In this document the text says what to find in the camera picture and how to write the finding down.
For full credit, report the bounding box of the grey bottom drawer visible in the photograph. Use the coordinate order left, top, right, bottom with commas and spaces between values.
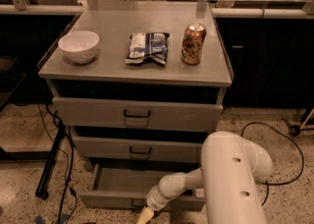
78, 159, 197, 211

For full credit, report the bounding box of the grey drawer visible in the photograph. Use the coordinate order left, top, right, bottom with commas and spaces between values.
78, 159, 197, 211
53, 97, 223, 133
74, 137, 202, 163

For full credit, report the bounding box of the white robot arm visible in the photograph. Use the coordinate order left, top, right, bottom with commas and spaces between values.
136, 131, 273, 224

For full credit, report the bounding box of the grey middle drawer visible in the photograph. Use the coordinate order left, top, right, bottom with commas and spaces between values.
74, 137, 202, 163

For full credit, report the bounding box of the grey top drawer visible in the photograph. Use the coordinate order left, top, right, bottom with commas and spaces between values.
53, 97, 223, 133

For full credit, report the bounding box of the grey drawer cabinet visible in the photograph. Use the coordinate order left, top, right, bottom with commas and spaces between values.
36, 0, 235, 173

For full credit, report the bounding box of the black stand leg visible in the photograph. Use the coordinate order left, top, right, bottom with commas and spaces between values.
35, 121, 65, 199

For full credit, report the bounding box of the blue white snack bag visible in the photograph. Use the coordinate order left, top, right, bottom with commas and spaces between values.
126, 32, 169, 66

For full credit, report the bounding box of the black caster wheel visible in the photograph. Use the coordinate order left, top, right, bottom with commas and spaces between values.
288, 125, 301, 137

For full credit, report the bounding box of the white ceramic bowl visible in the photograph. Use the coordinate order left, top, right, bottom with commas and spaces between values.
58, 30, 100, 64

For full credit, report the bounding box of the orange soda can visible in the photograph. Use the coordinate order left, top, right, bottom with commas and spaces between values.
182, 23, 206, 65

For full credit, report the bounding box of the black cables left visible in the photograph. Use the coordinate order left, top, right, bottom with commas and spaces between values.
36, 103, 79, 224

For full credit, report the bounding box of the black floor cable right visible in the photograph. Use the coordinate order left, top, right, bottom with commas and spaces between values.
240, 121, 306, 206

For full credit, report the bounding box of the white horizontal rail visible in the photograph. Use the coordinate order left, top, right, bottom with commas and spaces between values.
0, 5, 314, 20

